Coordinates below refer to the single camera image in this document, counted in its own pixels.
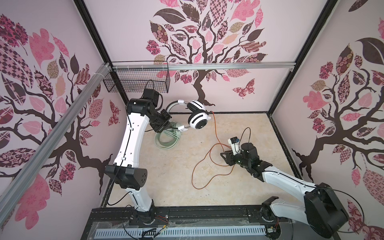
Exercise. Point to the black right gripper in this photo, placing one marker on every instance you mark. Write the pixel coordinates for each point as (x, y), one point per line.
(229, 157)

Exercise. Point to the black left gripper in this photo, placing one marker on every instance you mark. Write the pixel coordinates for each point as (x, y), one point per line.
(166, 116)

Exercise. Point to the mint green headphones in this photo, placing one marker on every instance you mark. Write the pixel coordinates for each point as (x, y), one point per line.
(168, 138)

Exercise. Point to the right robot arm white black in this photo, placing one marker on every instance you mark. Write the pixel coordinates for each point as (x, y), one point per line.
(319, 207)

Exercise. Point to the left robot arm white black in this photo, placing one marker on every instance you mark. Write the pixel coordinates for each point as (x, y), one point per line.
(125, 170)

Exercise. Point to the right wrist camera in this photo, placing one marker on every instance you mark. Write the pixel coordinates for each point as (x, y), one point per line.
(235, 145)

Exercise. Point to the black wire mesh basket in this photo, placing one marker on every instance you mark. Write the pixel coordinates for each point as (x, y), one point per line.
(135, 76)

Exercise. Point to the white slotted cable duct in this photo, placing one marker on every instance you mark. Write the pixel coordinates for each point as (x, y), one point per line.
(178, 233)

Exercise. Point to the rear aluminium rail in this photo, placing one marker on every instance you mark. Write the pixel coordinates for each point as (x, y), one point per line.
(185, 67)

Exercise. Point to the aluminium rail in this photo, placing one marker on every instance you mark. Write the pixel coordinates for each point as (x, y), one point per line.
(24, 179)
(185, 67)

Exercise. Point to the left aluminium rail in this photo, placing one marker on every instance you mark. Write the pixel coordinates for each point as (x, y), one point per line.
(24, 179)

